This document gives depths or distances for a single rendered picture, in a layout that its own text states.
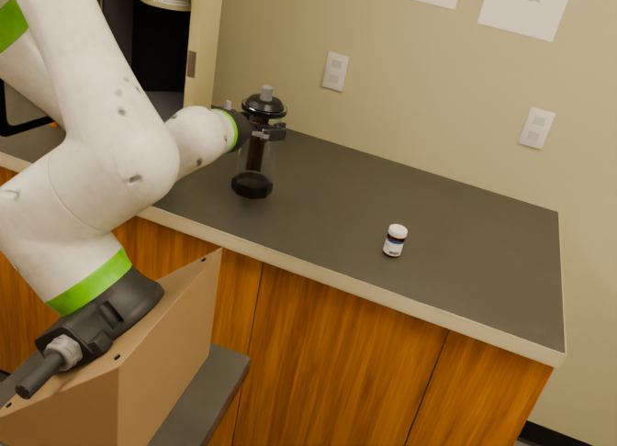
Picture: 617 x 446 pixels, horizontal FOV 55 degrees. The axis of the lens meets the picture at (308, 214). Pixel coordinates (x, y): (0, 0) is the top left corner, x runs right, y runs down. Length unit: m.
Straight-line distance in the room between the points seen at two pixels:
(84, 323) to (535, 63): 1.42
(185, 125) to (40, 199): 0.34
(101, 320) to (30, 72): 0.43
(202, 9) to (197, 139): 0.59
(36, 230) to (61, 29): 0.26
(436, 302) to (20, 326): 1.29
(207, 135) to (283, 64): 0.96
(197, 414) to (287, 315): 0.55
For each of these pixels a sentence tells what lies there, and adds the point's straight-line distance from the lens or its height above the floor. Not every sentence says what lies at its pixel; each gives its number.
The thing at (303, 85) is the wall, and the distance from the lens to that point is 1.99.
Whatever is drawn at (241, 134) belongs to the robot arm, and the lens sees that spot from 1.20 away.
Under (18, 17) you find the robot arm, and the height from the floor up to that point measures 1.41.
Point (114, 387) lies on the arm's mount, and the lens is 0.76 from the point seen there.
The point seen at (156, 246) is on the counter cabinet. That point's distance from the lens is 1.55.
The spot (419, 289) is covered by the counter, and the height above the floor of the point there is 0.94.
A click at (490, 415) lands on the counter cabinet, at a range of 1.51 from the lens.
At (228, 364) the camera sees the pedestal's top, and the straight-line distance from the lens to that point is 1.06.
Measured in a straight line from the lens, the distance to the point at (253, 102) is 1.39.
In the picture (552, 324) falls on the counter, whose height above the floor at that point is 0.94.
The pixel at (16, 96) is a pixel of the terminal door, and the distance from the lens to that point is 1.65.
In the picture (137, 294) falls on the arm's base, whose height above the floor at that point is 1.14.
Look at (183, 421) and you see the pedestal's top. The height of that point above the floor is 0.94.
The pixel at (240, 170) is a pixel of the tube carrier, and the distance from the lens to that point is 1.45.
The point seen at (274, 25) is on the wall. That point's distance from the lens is 1.98.
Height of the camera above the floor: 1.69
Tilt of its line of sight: 30 degrees down
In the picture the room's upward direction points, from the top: 12 degrees clockwise
